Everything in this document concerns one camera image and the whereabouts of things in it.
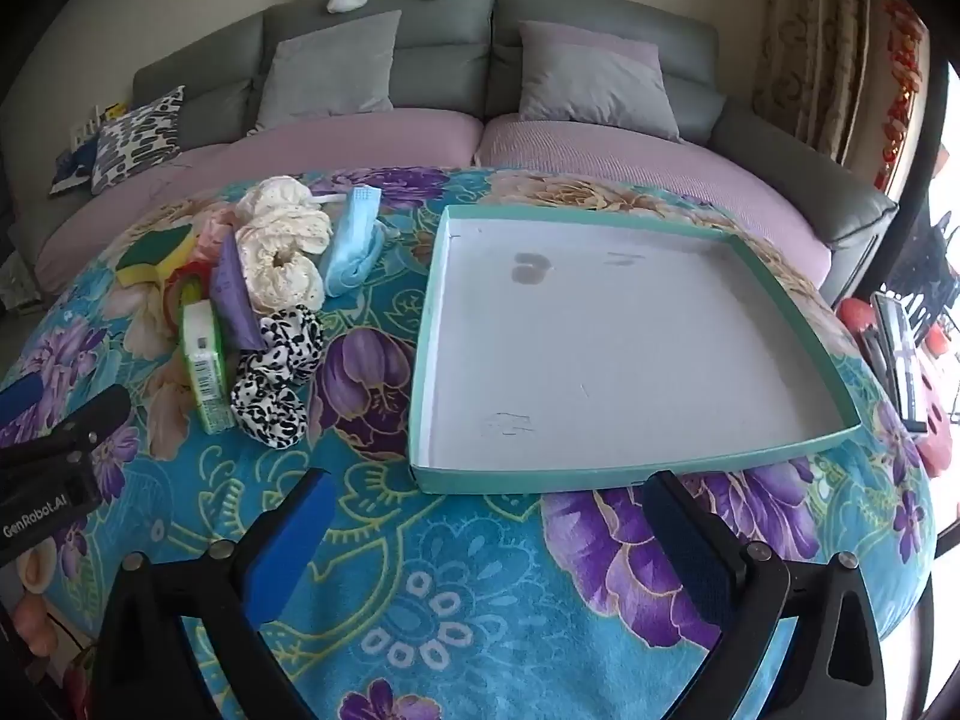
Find phone on stool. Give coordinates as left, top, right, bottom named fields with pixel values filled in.
left=871, top=293, right=928, bottom=436

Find purple tissue pack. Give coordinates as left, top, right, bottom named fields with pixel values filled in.
left=210, top=231, right=265, bottom=351

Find patterned beige curtain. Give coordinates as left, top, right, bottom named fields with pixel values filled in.
left=752, top=0, right=884, bottom=176

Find green yellow sponge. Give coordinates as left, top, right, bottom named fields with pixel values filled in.
left=116, top=224, right=197, bottom=288

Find blue face mask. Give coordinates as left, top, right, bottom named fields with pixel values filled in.
left=320, top=185, right=386, bottom=298

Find black white leopard scrunchie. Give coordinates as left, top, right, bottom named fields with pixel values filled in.
left=229, top=304, right=325, bottom=450

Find pink sofa seat cover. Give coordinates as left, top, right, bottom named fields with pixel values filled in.
left=32, top=109, right=832, bottom=294

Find pink white fluffy cloth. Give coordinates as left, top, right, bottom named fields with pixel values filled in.
left=192, top=203, right=239, bottom=263

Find red hanging decoration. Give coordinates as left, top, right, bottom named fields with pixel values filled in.
left=874, top=0, right=928, bottom=193

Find black white patterned pillow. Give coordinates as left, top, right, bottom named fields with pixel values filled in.
left=89, top=85, right=185, bottom=195

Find teal shallow cardboard box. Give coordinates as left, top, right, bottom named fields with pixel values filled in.
left=409, top=205, right=862, bottom=496

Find person's left hand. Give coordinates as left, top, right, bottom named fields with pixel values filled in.
left=13, top=536, right=59, bottom=658

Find red plastic stool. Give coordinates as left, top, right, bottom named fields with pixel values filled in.
left=836, top=293, right=952, bottom=478

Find cream lace scrunchie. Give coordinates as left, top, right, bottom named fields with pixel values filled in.
left=236, top=206, right=332, bottom=314
left=235, top=176, right=313, bottom=223

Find green tissue pack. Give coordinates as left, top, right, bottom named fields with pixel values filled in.
left=181, top=299, right=233, bottom=434

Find blue book on sofa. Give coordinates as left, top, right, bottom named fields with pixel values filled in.
left=49, top=137, right=98, bottom=197

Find grey left cushion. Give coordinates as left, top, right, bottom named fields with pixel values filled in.
left=254, top=10, right=402, bottom=130

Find red tape roll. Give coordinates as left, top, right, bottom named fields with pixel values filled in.
left=163, top=262, right=213, bottom=322

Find grey sofa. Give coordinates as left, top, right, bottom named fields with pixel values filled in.
left=133, top=0, right=898, bottom=299

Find grey purple right cushion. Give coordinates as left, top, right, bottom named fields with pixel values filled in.
left=519, top=21, right=680, bottom=142

